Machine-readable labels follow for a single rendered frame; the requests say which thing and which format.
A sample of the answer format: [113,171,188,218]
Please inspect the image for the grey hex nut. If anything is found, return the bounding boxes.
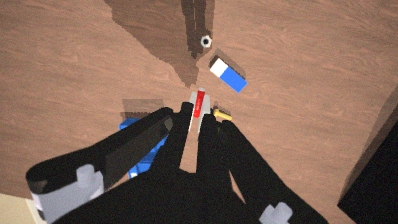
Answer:
[201,36,212,48]

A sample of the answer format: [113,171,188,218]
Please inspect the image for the blue three-compartment bin rack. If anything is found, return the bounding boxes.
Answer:
[119,118,168,178]

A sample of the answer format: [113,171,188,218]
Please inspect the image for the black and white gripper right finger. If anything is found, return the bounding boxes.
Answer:
[196,95,329,224]

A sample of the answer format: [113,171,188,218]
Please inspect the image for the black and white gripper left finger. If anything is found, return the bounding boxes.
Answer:
[25,92,197,224]

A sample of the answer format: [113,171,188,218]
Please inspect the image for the yellow bolt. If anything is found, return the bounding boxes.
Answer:
[214,109,232,120]

